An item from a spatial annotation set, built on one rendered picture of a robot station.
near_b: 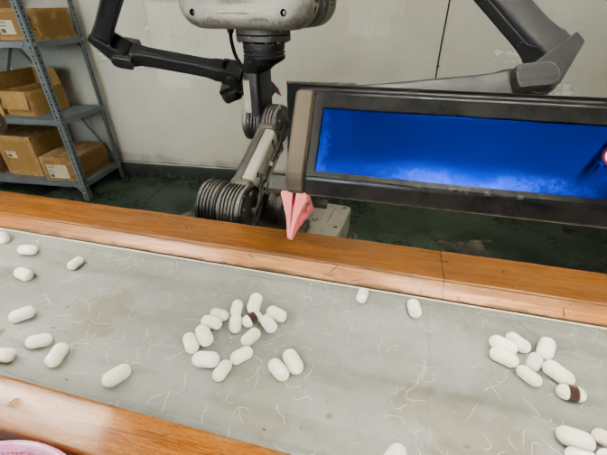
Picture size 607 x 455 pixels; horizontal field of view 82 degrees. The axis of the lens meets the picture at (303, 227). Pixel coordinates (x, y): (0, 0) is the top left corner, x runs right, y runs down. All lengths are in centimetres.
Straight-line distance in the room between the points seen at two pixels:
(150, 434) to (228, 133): 234
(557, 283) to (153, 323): 67
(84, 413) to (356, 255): 46
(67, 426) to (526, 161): 51
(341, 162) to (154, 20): 250
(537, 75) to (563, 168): 47
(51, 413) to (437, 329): 52
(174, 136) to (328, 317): 241
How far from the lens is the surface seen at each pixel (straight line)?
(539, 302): 69
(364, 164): 25
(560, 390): 58
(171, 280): 68
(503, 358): 58
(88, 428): 51
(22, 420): 55
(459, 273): 67
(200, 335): 55
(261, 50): 98
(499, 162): 26
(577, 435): 54
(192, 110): 271
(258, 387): 50
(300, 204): 57
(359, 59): 238
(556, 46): 80
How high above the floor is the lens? 116
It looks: 32 degrees down
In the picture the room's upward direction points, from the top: straight up
